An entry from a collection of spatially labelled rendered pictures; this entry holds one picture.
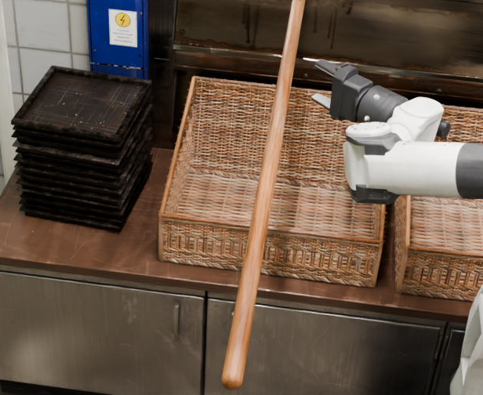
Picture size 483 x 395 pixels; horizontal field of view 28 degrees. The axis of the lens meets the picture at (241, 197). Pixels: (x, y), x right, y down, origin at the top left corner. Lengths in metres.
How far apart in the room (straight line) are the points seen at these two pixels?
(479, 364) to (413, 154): 0.58
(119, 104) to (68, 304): 0.54
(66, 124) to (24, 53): 0.42
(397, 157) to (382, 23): 1.05
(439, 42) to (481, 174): 1.12
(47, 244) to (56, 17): 0.63
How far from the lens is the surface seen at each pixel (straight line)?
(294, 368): 2.63
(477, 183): 1.58
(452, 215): 2.75
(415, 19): 2.64
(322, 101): 2.08
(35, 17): 2.78
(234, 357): 1.43
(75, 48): 2.79
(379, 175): 1.64
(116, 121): 2.48
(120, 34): 2.70
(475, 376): 2.08
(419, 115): 1.87
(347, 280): 2.47
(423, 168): 1.60
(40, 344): 2.75
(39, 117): 2.51
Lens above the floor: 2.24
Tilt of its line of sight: 38 degrees down
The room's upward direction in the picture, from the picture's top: 4 degrees clockwise
